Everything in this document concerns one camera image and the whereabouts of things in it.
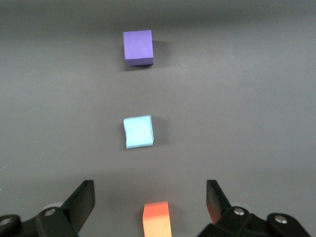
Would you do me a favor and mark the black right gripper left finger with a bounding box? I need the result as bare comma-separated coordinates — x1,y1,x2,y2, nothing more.
0,179,96,237

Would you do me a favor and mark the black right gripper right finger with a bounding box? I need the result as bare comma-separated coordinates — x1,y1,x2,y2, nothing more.
197,179,312,237

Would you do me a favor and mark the light blue foam block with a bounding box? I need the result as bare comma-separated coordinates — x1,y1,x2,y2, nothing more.
122,115,155,150

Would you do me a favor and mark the orange foam block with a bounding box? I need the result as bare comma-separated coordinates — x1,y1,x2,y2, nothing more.
142,200,172,237

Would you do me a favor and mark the purple foam block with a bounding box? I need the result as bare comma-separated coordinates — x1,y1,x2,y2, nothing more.
122,29,155,67

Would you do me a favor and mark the dark grey table mat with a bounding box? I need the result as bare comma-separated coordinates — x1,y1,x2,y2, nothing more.
0,0,316,237

